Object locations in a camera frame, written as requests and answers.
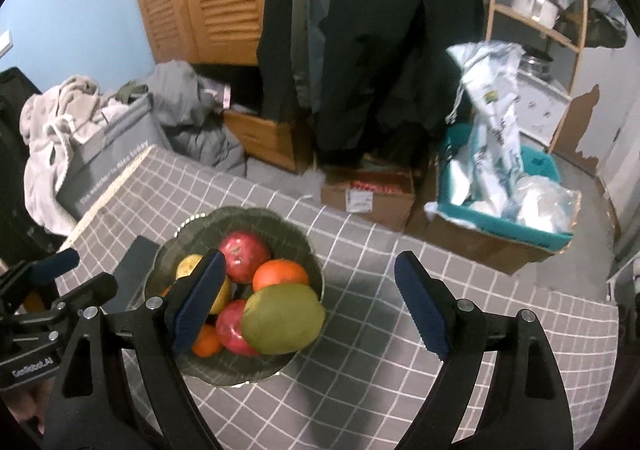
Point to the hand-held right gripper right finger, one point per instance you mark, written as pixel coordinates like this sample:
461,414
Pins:
420,305

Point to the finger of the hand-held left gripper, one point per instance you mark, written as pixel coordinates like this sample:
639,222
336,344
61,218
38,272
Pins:
92,290
55,264

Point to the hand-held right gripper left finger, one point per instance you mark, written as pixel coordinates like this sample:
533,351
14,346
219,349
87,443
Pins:
197,305

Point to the yellow pear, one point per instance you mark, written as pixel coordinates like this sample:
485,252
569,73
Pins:
187,267

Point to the orange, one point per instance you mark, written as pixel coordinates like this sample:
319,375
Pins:
280,275
207,344

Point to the red pomegranate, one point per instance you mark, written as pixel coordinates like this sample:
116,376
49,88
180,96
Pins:
230,330

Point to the red apple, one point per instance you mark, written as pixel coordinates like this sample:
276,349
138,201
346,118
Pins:
245,252

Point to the green mango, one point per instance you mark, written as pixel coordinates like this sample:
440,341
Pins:
282,317

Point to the dark green glass bowl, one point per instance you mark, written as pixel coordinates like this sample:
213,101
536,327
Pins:
260,225

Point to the person's left hand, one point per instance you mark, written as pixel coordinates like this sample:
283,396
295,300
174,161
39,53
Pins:
27,405

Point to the black smartphone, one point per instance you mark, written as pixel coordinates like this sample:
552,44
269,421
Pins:
132,265

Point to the grey checkered tablecloth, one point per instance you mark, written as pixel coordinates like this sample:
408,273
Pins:
350,280

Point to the large cardboard box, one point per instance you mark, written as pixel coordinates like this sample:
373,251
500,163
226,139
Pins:
470,240

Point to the small cardboard box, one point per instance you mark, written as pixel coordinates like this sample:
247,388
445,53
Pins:
380,205

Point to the large black object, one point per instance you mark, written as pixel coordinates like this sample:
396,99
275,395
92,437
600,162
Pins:
12,155

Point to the grey fabric storage bag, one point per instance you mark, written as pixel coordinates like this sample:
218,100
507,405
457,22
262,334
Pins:
115,145

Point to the beige fleece robe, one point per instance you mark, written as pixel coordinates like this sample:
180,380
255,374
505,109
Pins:
45,130

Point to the clear plastic bag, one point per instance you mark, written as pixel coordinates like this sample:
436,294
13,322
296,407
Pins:
545,200

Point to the wooden drawer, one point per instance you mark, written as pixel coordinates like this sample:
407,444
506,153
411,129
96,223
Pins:
260,135

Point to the teal plastic crate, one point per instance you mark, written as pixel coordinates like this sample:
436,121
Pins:
540,162

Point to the olive green cloth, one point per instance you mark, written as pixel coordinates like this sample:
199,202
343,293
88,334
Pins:
131,91

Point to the printed white plastic bag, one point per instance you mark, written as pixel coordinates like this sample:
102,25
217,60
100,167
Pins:
495,130

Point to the crumpled grey jacket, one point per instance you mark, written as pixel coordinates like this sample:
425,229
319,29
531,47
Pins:
185,100

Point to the white shoe rack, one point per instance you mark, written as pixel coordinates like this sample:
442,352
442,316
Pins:
625,275

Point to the pink clothing tag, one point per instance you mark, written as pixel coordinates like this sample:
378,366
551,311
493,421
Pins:
225,97

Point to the white perforated basket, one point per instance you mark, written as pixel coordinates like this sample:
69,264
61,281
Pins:
540,110

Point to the metal steamer pot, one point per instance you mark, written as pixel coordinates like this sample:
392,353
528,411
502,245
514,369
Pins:
537,65

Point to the black hooded coat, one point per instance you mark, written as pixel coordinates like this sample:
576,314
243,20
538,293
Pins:
400,30

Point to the black jacket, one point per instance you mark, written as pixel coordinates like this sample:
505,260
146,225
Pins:
280,30

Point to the wooden shelf rack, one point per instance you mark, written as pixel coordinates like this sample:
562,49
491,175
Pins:
540,31

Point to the grey-blue jacket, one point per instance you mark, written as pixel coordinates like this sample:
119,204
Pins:
322,5

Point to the olive green jacket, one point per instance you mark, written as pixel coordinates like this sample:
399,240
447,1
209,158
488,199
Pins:
300,5

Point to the white pot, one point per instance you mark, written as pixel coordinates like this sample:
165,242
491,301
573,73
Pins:
535,2

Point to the dark hanging pan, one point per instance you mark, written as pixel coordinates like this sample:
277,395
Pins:
600,27

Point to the white wall switch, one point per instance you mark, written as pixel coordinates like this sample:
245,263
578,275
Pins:
4,42

